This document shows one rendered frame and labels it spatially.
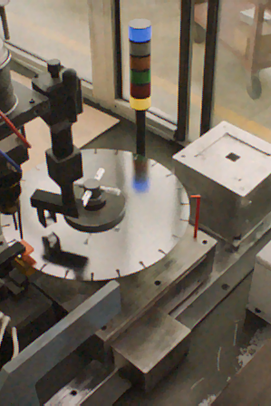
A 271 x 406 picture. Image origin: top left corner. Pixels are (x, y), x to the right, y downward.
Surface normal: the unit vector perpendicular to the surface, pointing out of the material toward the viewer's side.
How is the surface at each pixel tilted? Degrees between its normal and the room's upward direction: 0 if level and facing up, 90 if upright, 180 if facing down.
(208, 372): 0
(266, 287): 90
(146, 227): 0
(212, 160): 0
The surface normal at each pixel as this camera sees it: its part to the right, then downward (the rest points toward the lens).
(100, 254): -0.01, -0.74
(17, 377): 0.73, 0.45
